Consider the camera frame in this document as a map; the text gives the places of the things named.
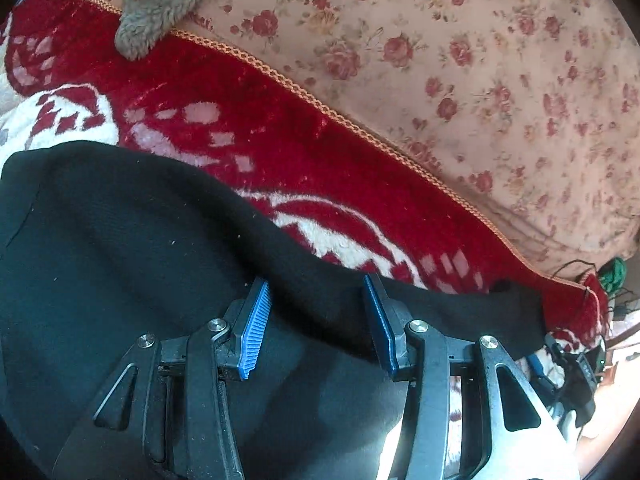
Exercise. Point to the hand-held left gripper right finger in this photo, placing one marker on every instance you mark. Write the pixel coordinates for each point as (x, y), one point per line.
(379, 325)

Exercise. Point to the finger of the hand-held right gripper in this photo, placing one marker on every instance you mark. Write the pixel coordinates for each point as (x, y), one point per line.
(540, 372)

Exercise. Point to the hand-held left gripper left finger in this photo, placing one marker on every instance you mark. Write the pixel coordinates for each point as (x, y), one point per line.
(255, 325)

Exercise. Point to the black pants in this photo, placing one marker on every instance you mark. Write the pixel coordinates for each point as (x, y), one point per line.
(125, 240)

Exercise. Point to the green yarn bundle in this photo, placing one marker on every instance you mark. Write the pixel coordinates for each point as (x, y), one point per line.
(615, 272)

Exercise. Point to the red and white plush blanket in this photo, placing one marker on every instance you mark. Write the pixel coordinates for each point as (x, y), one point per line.
(260, 110)

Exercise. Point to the floral pink bed sheet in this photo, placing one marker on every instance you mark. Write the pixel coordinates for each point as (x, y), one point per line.
(450, 85)

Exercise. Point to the grey fluffy plush item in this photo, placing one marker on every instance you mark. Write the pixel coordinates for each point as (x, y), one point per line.
(160, 0)

